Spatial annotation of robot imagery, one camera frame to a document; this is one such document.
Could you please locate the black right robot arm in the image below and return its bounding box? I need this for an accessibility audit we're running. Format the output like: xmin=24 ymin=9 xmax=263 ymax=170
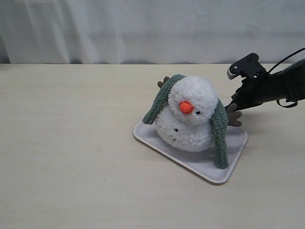
xmin=227 ymin=59 xmax=305 ymax=111

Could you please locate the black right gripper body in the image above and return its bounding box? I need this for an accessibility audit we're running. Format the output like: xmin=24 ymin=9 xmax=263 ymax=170
xmin=230 ymin=75 xmax=269 ymax=111

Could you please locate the white rectangular plastic tray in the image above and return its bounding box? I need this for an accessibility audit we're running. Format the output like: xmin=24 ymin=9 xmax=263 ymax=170
xmin=132 ymin=122 xmax=248 ymax=186

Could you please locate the green fuzzy scarf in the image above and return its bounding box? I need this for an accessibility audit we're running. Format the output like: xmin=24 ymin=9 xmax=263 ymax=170
xmin=142 ymin=74 xmax=228 ymax=169

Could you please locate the white backdrop curtain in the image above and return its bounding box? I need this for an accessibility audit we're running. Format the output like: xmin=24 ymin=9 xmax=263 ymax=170
xmin=0 ymin=0 xmax=305 ymax=64

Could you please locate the white plush snowman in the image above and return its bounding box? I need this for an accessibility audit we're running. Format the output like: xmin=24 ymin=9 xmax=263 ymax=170
xmin=154 ymin=75 xmax=244 ymax=153

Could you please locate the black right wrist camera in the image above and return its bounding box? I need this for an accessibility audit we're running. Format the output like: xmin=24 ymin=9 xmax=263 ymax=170
xmin=226 ymin=52 xmax=267 ymax=80

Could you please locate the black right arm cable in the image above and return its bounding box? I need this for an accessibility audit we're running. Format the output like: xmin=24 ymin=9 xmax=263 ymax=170
xmin=266 ymin=46 xmax=305 ymax=108

